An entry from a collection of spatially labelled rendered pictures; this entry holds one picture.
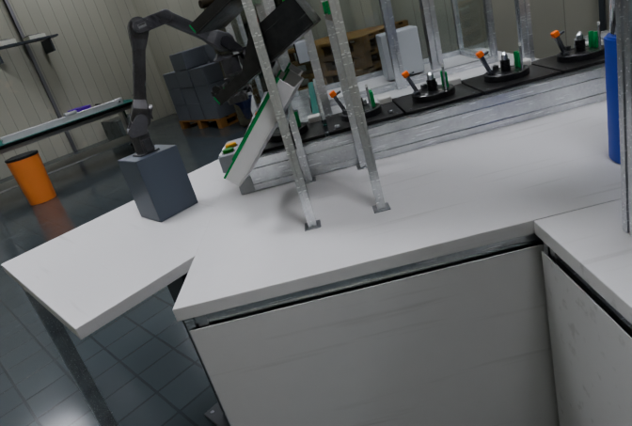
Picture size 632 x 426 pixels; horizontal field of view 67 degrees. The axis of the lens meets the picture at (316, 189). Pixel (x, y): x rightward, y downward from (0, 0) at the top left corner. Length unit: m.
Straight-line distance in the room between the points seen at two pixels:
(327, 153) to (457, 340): 0.68
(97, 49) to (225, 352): 9.69
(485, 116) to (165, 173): 0.99
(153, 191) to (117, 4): 9.47
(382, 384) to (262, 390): 0.26
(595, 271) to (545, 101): 0.84
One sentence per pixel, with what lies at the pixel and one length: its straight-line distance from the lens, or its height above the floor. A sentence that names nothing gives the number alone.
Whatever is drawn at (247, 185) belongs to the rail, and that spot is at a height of 0.89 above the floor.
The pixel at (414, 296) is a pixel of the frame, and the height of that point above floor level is 0.75.
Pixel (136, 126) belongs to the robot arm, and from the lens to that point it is 1.51.
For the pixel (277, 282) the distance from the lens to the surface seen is 0.96.
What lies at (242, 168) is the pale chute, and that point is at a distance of 1.15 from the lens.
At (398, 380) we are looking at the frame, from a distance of 1.13.
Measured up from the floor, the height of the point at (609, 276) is 0.86.
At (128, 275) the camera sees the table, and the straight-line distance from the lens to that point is 1.27.
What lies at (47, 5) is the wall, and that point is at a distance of 10.41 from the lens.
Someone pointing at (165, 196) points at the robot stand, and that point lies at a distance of 1.52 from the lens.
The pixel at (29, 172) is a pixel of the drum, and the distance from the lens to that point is 6.66.
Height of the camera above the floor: 1.34
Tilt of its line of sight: 20 degrees down
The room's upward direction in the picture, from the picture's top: 16 degrees counter-clockwise
